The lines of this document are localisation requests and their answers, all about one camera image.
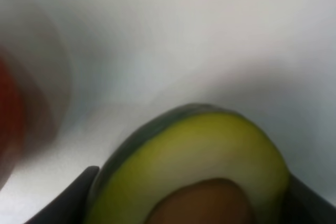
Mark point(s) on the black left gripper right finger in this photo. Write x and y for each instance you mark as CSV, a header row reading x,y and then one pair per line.
x,y
301,205

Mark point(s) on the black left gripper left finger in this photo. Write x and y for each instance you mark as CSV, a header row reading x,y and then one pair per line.
x,y
69,206

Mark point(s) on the halved avocado with pit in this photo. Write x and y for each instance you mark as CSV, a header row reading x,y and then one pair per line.
x,y
186,145

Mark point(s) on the red apple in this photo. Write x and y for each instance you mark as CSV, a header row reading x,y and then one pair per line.
x,y
27,125

